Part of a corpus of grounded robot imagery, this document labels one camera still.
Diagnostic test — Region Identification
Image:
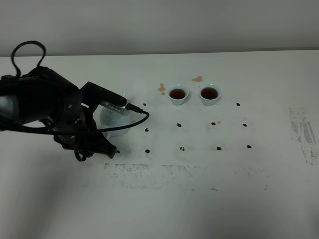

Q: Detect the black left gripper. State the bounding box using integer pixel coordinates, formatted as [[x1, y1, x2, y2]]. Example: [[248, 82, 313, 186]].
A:
[[53, 106, 118, 162]]

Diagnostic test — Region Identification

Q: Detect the light blue porcelain teapot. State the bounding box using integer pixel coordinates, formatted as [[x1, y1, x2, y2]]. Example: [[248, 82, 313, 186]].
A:
[[99, 93, 131, 129]]

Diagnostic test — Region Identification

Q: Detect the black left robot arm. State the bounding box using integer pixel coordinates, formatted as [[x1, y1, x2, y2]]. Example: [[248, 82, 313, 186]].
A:
[[0, 67, 119, 161]]

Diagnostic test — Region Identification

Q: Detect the left light blue teacup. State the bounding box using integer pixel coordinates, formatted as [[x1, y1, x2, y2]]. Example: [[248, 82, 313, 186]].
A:
[[168, 84, 189, 106]]

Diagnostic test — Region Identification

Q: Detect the light blue teacup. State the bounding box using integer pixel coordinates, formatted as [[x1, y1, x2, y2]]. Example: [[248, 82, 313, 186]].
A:
[[199, 84, 221, 106], [168, 84, 189, 106]]

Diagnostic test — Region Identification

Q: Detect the right light blue teacup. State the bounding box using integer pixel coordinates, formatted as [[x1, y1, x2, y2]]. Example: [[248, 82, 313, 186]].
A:
[[199, 84, 221, 106]]

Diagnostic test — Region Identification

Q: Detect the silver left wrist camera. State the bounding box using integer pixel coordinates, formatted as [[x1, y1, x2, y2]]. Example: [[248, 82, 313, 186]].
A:
[[79, 81, 132, 116]]

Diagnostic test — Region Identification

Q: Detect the black left camera cable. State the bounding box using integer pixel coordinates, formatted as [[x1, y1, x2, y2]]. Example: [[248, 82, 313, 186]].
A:
[[0, 40, 150, 162]]

